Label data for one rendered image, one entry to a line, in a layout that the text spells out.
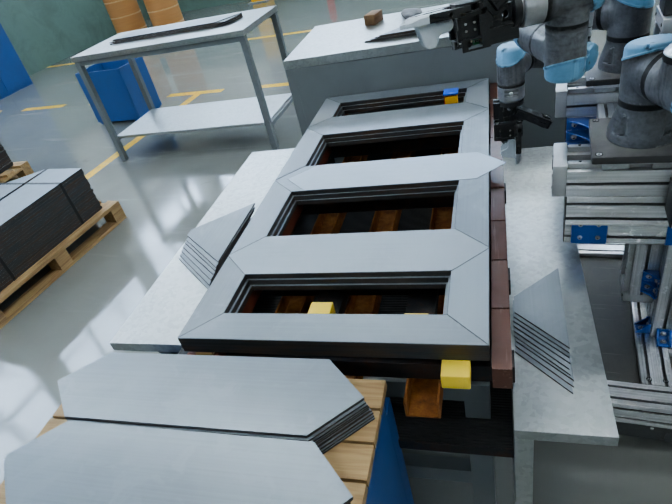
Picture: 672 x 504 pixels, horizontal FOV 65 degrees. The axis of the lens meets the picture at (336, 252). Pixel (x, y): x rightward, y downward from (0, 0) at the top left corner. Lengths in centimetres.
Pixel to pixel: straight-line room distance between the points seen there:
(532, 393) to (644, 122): 67
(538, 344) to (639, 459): 79
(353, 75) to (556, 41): 155
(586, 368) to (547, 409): 15
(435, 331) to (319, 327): 27
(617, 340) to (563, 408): 85
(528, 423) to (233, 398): 63
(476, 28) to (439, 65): 145
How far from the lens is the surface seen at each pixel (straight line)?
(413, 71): 251
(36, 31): 1140
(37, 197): 382
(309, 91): 264
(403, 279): 134
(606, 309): 220
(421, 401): 128
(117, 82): 619
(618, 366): 201
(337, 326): 122
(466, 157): 181
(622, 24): 186
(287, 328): 126
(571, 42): 112
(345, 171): 185
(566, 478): 198
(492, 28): 107
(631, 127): 143
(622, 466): 203
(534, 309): 142
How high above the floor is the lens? 169
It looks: 35 degrees down
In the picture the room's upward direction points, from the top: 14 degrees counter-clockwise
